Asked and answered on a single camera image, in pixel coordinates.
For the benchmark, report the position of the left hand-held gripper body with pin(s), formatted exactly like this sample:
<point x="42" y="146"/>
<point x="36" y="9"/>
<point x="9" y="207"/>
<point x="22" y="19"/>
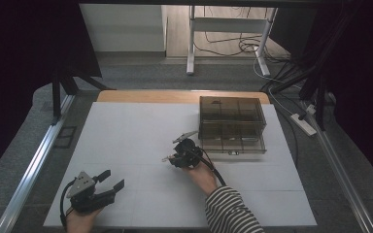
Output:
<point x="87" y="192"/>

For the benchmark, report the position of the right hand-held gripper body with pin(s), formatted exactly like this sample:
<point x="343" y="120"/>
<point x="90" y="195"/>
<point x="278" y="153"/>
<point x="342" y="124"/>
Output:
<point x="189" y="152"/>

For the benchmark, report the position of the smoked acrylic drawer organizer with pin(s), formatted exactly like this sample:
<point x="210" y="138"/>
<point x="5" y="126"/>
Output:
<point x="231" y="124"/>

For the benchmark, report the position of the person's left hand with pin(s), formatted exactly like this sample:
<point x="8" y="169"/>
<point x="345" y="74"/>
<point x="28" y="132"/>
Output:
<point x="82" y="221"/>

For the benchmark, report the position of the person's right hand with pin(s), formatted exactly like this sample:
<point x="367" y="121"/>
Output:
<point x="204" y="179"/>

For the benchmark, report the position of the white table mat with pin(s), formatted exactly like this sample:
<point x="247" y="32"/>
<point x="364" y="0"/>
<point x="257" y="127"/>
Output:
<point x="136" y="136"/>

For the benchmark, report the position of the dark floor plate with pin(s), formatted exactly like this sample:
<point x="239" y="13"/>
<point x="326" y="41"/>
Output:
<point x="65" y="137"/>

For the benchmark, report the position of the black tripod stand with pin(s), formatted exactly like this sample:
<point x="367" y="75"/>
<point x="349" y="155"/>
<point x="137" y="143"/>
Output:
<point x="64" y="87"/>

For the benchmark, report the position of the white power strip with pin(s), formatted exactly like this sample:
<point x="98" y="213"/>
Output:
<point x="303" y="124"/>

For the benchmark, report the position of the dark curtain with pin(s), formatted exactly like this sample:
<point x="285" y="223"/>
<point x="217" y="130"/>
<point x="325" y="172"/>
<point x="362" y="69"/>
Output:
<point x="362" y="81"/>
<point x="22" y="64"/>

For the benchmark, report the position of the white cabinet panel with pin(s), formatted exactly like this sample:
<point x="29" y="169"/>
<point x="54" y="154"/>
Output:
<point x="123" y="27"/>

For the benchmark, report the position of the black metal stand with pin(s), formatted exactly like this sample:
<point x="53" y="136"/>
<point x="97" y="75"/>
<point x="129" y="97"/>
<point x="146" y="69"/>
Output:
<point x="317" y="74"/>

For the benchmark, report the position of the aluminium floor rail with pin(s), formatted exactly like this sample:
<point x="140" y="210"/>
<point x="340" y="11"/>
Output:
<point x="340" y="174"/>
<point x="29" y="171"/>

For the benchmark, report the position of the white desk frame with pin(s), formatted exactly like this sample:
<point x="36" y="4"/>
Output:
<point x="226" y="24"/>

